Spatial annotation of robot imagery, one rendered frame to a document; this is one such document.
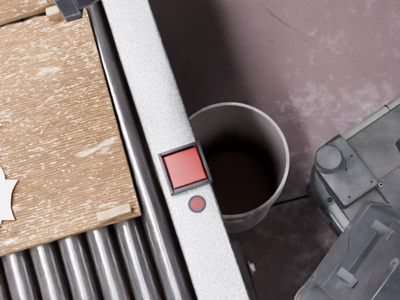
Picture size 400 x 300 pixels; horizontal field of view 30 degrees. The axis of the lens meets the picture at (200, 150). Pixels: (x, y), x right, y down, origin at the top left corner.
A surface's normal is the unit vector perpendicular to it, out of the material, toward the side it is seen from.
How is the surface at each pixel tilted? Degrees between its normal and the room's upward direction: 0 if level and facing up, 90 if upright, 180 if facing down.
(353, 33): 0
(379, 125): 0
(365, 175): 0
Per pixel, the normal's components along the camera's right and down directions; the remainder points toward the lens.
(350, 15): -0.05, -0.27
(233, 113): -0.08, 0.94
